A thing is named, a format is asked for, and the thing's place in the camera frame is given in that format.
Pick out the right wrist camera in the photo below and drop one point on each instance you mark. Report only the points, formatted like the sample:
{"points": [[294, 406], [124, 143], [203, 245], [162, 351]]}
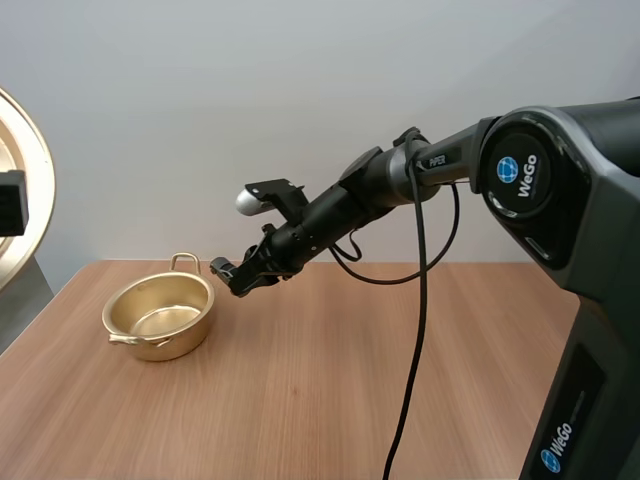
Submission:
{"points": [[272, 193]]}

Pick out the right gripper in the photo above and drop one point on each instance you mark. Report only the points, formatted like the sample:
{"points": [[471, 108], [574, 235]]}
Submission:
{"points": [[297, 242]]}

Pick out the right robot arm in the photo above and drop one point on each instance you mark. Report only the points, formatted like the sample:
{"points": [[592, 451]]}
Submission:
{"points": [[550, 175]]}

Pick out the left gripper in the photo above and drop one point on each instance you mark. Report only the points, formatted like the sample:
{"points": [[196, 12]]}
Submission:
{"points": [[12, 202]]}

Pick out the small grey toy car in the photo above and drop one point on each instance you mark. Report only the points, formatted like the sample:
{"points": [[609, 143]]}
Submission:
{"points": [[220, 266]]}

